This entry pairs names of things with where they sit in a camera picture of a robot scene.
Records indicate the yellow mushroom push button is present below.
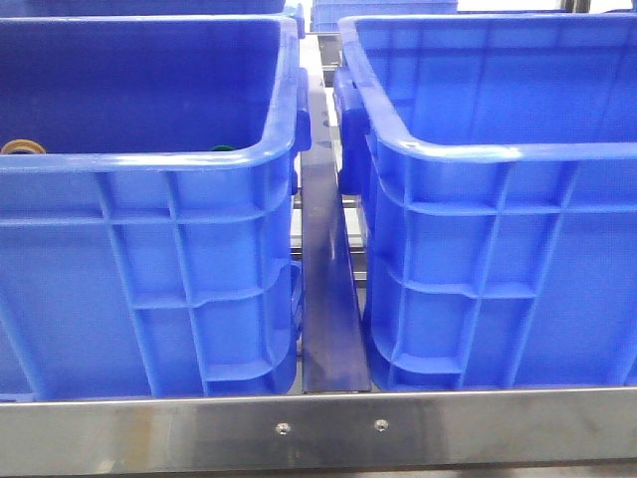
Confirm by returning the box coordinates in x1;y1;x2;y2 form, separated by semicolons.
1;138;46;154

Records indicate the green push button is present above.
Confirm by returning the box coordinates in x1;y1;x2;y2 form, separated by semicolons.
210;144;236;152

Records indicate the blue plastic bin left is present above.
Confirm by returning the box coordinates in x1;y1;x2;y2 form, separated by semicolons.
1;15;312;402

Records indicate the blue plastic bin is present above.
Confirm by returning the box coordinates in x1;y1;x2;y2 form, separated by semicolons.
1;15;312;402
339;13;636;391

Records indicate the blue plastic bin right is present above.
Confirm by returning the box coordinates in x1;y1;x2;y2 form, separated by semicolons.
339;13;636;391

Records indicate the far blue crate left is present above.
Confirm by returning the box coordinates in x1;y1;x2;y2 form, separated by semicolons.
311;0;458;33

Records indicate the blue bin rear left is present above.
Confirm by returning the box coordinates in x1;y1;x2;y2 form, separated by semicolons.
1;0;306;39

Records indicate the steel shelf front rail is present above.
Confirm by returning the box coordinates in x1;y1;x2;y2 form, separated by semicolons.
1;387;636;476

